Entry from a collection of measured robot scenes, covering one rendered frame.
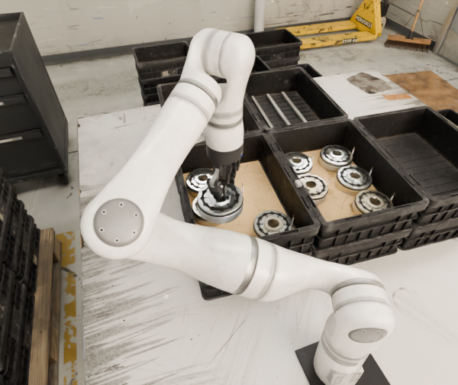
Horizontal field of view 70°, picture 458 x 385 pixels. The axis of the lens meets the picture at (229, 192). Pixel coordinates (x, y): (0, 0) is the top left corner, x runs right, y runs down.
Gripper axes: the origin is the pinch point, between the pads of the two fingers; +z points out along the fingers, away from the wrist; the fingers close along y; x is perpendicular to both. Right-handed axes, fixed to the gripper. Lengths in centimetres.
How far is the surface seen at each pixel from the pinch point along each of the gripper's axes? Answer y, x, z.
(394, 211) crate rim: 16.2, -37.6, 7.2
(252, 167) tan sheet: 28.3, 3.6, 16.7
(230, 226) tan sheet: 3.2, 0.4, 16.8
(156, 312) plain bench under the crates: -21.3, 10.8, 29.7
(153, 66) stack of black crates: 125, 109, 41
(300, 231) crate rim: 0.9, -18.3, 7.0
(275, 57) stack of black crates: 186, 44, 49
